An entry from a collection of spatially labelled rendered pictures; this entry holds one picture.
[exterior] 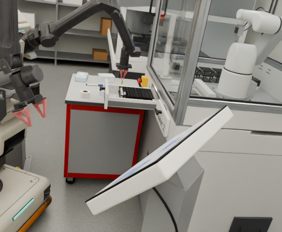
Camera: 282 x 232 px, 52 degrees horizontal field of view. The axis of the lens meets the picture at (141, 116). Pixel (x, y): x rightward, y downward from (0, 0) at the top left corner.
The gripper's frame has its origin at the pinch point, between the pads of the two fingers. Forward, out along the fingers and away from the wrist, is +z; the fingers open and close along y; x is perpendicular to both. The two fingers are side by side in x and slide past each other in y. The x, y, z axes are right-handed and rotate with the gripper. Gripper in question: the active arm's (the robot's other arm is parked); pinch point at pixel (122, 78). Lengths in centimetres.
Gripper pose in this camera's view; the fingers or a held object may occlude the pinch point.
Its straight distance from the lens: 193.4
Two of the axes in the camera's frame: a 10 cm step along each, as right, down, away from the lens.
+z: -1.3, 9.0, 4.1
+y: 9.8, 0.7, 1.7
